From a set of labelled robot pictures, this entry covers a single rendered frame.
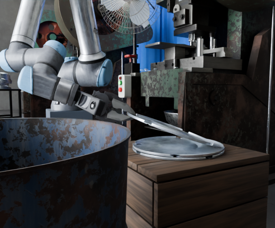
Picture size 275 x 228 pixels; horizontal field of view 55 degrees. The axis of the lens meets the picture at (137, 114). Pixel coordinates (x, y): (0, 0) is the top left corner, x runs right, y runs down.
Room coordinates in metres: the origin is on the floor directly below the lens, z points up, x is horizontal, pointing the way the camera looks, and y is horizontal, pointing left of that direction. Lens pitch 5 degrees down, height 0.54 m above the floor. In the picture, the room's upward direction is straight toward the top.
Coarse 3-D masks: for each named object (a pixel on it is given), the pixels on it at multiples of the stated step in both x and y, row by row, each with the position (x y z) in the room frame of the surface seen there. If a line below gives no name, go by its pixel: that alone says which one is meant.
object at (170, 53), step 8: (160, 48) 1.50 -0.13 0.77; (168, 48) 1.48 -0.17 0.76; (176, 48) 1.43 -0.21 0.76; (184, 48) 1.46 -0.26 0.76; (192, 48) 1.50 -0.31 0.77; (168, 56) 1.48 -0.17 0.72; (176, 56) 1.43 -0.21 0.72; (184, 56) 1.46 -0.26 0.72; (168, 64) 1.48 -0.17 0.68; (176, 64) 1.43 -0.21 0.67
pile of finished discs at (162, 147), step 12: (144, 144) 0.86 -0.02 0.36; (156, 144) 0.86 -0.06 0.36; (168, 144) 0.83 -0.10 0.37; (180, 144) 0.83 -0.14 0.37; (192, 144) 0.83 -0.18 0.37; (204, 144) 0.86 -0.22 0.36; (216, 144) 0.86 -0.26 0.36; (156, 156) 0.72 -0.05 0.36; (168, 156) 0.70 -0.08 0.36; (180, 156) 0.70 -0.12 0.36; (192, 156) 0.70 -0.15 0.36; (204, 156) 0.71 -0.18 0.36; (216, 156) 0.73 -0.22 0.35
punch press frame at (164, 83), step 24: (216, 0) 1.50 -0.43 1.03; (216, 24) 1.81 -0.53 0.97; (240, 24) 1.50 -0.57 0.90; (264, 24) 1.60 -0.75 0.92; (240, 48) 1.49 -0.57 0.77; (144, 72) 1.57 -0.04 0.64; (168, 72) 1.38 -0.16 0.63; (216, 72) 1.39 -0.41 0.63; (240, 72) 1.49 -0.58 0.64; (168, 96) 1.38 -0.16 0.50
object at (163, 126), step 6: (138, 114) 0.94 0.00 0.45; (138, 120) 0.74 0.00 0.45; (144, 120) 0.73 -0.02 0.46; (150, 120) 0.91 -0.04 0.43; (156, 120) 0.98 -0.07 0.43; (156, 126) 0.70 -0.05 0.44; (162, 126) 0.78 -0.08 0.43; (168, 126) 0.83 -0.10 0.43; (174, 126) 0.98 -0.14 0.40; (168, 132) 0.70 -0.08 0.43; (174, 132) 0.69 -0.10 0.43; (180, 132) 0.78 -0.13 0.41; (186, 138) 0.70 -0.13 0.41; (192, 138) 0.70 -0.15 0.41; (198, 138) 0.84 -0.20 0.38; (204, 138) 0.89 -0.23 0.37; (210, 144) 0.77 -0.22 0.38
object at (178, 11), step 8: (176, 0) 1.57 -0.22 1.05; (184, 0) 1.51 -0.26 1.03; (176, 8) 1.55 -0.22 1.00; (184, 8) 1.51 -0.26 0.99; (192, 8) 1.46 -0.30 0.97; (200, 8) 1.49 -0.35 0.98; (176, 16) 1.52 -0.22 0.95; (184, 16) 1.46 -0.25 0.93; (192, 16) 1.46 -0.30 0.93; (200, 16) 1.49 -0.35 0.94; (208, 16) 1.52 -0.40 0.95; (176, 24) 1.52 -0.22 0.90; (184, 24) 1.48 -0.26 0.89; (192, 24) 1.46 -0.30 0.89; (208, 24) 1.52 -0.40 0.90
